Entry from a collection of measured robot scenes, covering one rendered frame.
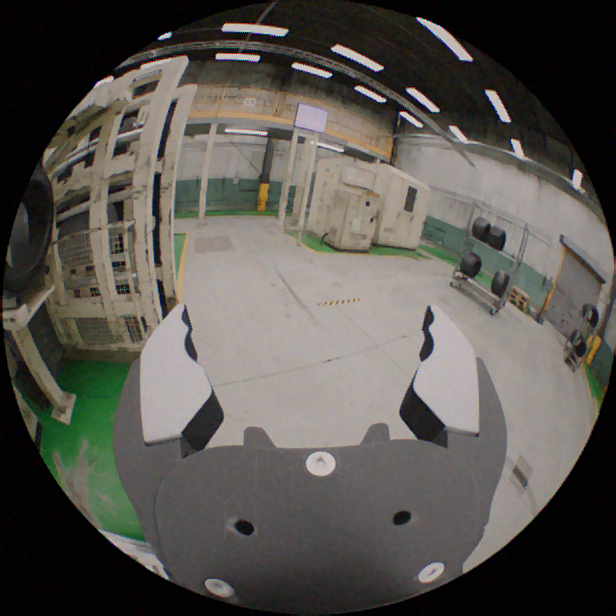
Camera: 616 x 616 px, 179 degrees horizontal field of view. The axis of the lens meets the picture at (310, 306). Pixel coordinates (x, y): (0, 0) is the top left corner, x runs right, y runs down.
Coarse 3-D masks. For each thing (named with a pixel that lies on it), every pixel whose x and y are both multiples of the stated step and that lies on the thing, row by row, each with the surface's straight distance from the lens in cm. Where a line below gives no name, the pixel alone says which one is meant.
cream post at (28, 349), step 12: (24, 336) 158; (24, 348) 157; (36, 348) 165; (36, 360) 164; (36, 372) 164; (48, 372) 172; (48, 384) 172; (48, 396) 180; (60, 396) 181; (60, 408) 181
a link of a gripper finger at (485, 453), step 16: (480, 368) 9; (480, 384) 9; (480, 400) 8; (496, 400) 9; (480, 416) 8; (496, 416) 8; (448, 432) 7; (480, 432) 7; (496, 432) 8; (448, 448) 6; (464, 448) 7; (480, 448) 7; (496, 448) 8; (480, 464) 7; (496, 464) 7; (480, 480) 7; (496, 480) 7; (480, 496) 7; (480, 512) 7
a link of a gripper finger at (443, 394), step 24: (432, 312) 12; (432, 336) 10; (456, 336) 10; (432, 360) 8; (456, 360) 9; (432, 384) 8; (456, 384) 8; (408, 408) 8; (432, 408) 7; (456, 408) 7; (432, 432) 7; (456, 432) 7
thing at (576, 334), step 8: (592, 296) 622; (584, 304) 725; (584, 312) 671; (592, 312) 744; (584, 320) 619; (592, 320) 716; (600, 320) 635; (576, 336) 620; (584, 336) 754; (584, 344) 640; (568, 352) 625; (576, 352) 669; (584, 352) 645; (576, 360) 697; (576, 368) 646
